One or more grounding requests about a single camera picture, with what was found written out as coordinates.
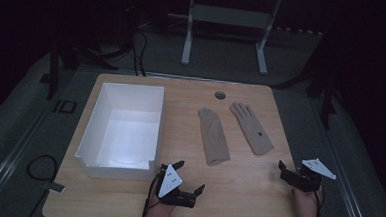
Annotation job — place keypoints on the plain beige glove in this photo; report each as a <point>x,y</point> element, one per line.
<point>212,138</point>

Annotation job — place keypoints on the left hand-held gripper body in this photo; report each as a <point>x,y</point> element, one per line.
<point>170,182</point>

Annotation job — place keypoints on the beige glove with dark dot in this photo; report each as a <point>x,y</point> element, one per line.
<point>251,130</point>

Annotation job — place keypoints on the grey tape piece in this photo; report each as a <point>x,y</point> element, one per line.
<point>56,187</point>

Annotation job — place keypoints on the white rectangular box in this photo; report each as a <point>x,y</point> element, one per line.
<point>126,135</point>

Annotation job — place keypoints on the person's left hand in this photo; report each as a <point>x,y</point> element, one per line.
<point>158,207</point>

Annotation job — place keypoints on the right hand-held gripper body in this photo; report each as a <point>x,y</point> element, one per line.
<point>311,176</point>

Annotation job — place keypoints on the black tripod stand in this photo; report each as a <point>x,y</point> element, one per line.
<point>327,92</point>
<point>55,61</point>

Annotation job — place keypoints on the white metal stand frame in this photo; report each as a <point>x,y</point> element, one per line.
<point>227,18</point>

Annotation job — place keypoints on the person's right hand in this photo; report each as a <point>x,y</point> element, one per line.
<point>306,204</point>

